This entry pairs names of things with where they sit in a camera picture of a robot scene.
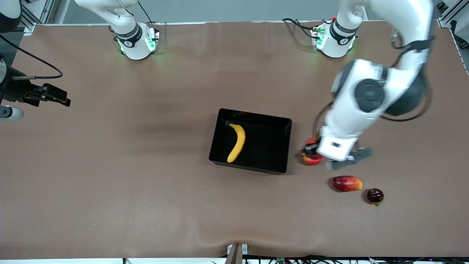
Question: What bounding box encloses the black plastic box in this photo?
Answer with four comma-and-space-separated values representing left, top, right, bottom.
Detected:
208, 108, 293, 175

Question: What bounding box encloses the yellow banana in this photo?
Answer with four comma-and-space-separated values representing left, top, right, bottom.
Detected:
226, 123, 246, 164

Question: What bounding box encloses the red yellow mango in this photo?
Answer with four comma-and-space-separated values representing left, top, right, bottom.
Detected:
332, 175, 363, 193

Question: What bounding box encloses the dark purple mangosteen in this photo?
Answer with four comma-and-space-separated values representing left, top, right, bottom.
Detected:
367, 188, 385, 206

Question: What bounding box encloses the brown table mat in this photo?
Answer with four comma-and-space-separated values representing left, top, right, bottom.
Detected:
0, 20, 469, 259

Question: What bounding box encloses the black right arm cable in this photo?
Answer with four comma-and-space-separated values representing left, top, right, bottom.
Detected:
0, 34, 63, 80

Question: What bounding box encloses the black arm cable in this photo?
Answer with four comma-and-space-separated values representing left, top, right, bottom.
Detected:
313, 35, 434, 138
0, 34, 63, 80

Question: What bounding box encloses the aluminium frame profile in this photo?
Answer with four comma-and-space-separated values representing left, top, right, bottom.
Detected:
20, 0, 55, 33
438, 0, 469, 29

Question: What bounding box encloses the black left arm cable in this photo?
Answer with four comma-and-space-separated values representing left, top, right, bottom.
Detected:
313, 35, 434, 138

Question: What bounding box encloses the black base cable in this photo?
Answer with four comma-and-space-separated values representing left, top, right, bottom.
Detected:
137, 0, 154, 24
281, 18, 316, 39

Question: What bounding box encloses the metal table bracket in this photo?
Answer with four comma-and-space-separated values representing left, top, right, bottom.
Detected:
227, 243, 248, 264

